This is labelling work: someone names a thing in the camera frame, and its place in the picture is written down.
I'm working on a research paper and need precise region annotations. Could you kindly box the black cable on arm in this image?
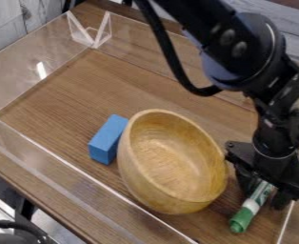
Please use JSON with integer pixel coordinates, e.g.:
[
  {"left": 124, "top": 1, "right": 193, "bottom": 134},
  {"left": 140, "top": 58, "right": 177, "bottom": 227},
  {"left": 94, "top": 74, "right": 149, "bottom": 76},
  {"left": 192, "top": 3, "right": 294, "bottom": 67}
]
[{"left": 133, "top": 0, "right": 224, "bottom": 97}]

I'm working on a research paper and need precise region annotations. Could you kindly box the brown wooden bowl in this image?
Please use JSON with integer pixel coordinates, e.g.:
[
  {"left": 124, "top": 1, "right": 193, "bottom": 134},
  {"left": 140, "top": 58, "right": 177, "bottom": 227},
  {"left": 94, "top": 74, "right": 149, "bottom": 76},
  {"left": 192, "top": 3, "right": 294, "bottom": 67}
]
[{"left": 117, "top": 109, "right": 229, "bottom": 214}]

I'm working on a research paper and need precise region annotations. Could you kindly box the green white marker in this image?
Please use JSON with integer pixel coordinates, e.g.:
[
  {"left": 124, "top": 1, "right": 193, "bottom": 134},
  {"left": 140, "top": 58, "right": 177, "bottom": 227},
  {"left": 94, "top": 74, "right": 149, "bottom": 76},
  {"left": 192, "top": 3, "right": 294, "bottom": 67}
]
[{"left": 229, "top": 181, "right": 274, "bottom": 234}]

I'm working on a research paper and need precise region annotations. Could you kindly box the black cable lower left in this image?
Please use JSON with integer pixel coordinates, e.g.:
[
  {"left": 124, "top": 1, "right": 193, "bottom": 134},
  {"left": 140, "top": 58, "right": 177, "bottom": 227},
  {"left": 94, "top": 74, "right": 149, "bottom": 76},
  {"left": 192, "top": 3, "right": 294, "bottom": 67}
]
[{"left": 0, "top": 218, "right": 50, "bottom": 244}]

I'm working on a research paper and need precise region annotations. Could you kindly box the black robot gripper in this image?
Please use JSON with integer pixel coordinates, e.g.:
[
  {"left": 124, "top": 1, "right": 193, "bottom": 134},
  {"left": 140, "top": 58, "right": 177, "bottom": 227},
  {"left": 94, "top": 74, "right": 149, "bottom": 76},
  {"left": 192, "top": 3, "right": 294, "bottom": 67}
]
[{"left": 225, "top": 118, "right": 299, "bottom": 211}]

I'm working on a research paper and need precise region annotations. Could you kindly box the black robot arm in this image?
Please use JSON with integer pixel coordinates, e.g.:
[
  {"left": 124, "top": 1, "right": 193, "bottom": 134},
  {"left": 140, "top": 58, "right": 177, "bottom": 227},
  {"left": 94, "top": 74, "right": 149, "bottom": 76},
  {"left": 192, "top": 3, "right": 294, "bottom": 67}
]
[{"left": 141, "top": 0, "right": 299, "bottom": 210}]

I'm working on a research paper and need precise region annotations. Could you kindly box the clear acrylic tray wall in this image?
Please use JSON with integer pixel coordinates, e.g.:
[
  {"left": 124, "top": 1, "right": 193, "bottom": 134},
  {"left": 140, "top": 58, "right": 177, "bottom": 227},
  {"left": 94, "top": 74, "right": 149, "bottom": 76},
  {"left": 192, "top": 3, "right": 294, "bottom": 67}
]
[{"left": 0, "top": 16, "right": 286, "bottom": 244}]

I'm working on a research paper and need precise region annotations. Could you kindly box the clear acrylic corner bracket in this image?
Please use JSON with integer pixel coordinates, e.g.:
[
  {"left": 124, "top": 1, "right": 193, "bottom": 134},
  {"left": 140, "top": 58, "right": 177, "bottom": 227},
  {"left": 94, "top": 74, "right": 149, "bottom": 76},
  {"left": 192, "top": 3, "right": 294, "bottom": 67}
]
[{"left": 66, "top": 11, "right": 112, "bottom": 50}]

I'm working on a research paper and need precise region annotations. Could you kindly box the blue foam block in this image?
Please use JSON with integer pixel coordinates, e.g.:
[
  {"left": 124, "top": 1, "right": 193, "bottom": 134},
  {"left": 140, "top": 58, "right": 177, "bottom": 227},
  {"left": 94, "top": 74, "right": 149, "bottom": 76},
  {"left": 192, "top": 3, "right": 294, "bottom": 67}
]
[{"left": 88, "top": 114, "right": 128, "bottom": 165}]

